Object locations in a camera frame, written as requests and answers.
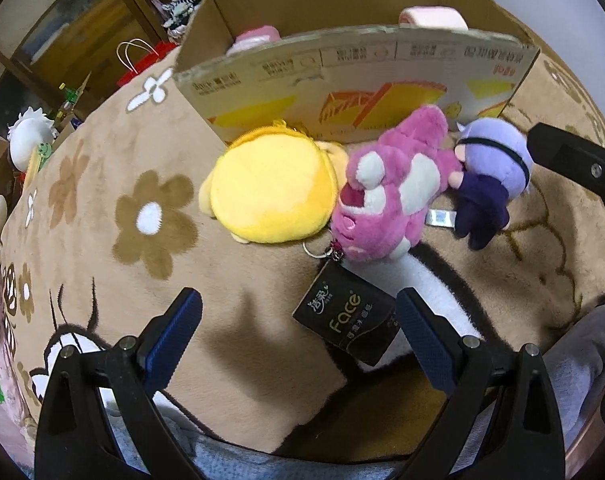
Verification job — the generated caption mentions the red paper bag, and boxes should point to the red paper bag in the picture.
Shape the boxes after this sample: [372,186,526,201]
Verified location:
[116,38,176,88]

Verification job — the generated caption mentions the black tissue pack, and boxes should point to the black tissue pack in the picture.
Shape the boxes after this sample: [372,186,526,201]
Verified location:
[293,260,399,366]

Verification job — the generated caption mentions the open cardboard box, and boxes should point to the open cardboard box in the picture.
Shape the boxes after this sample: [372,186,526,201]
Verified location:
[173,0,539,143]

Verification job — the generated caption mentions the yellow round plush pouch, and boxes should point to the yellow round plush pouch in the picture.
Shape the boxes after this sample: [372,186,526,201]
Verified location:
[198,120,349,245]

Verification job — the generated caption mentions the white spiky hair plush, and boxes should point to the white spiky hair plush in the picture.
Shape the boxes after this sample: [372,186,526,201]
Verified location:
[7,106,57,172]

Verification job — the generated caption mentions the pink pig roll plush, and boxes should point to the pink pig roll plush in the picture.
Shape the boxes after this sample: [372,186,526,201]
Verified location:
[399,6,469,30]

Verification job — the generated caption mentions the beige floral blanket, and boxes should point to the beige floral blanket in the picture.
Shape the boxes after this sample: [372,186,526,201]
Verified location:
[2,58,605,462]

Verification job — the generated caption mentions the pink bear plush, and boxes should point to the pink bear plush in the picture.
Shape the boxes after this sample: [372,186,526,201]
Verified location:
[331,105,462,262]

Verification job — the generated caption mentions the basket of clutter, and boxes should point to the basket of clutter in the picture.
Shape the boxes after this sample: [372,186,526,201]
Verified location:
[148,0,203,44]

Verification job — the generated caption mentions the wooden wardrobe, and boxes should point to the wooden wardrobe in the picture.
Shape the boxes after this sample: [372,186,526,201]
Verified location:
[0,0,169,136]

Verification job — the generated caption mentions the green glass bottle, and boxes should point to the green glass bottle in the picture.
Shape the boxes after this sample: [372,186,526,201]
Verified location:
[58,82,80,112]

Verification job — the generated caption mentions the purple haired blindfolded doll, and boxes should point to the purple haired blindfolded doll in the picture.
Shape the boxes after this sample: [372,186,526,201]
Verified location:
[448,117,534,250]

